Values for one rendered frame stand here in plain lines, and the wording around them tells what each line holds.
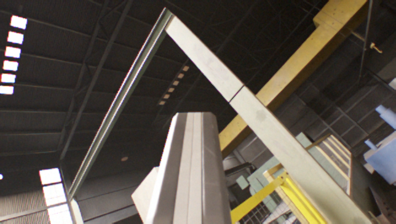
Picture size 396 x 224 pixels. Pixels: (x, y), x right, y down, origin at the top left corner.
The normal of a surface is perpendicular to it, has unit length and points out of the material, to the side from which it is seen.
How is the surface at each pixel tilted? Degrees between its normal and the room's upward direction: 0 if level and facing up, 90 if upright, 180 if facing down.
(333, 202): 90
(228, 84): 90
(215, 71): 90
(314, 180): 90
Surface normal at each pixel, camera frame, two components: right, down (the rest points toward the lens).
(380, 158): -0.62, -0.03
